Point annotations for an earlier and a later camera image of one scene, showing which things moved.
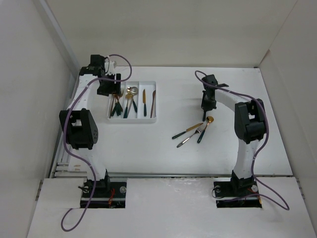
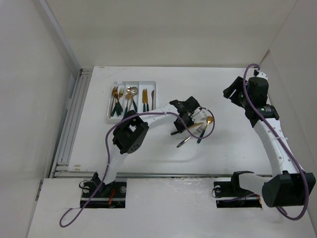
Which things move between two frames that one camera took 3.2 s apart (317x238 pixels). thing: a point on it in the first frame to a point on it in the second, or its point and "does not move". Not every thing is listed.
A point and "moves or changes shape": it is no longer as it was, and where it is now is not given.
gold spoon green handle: x=128 y=96 to x=129 y=90
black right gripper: x=206 y=106 to x=237 y=84
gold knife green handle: x=144 y=102 does not move
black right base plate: x=227 y=197 does not move
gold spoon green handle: x=128 y=96 does not move
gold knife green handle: x=204 y=116 moves or changes shape
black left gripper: x=114 y=88 to x=179 y=129
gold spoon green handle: x=209 y=119 does not move
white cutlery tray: x=136 y=102 does not move
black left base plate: x=116 y=198 does not move
